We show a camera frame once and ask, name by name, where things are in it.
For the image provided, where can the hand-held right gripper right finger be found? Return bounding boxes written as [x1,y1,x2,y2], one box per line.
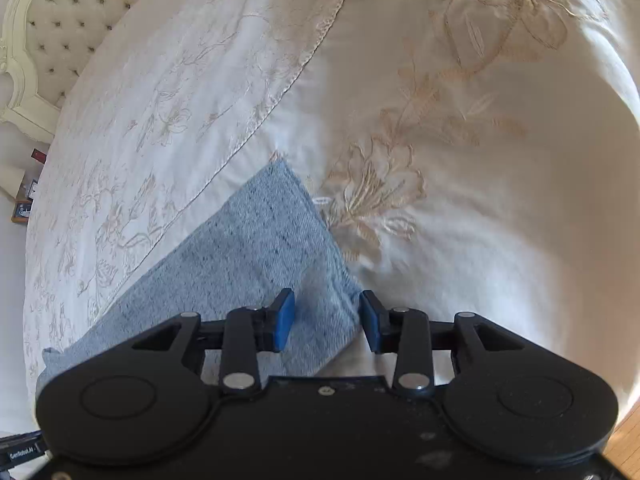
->
[358,289,507,395]

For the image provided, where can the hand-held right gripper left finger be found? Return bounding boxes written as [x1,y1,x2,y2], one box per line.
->
[131,287,297,395]

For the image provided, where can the blue-grey speckled pants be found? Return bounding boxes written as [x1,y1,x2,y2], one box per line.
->
[41,160,364,392]

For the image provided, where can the white table lamp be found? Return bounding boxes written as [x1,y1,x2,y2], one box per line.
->
[0,164,26,197]

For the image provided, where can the cream embroidered bedspread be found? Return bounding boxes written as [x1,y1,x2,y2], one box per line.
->
[22,0,640,442]

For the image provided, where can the cream tufted headboard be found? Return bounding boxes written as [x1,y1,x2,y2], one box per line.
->
[0,0,182,140]

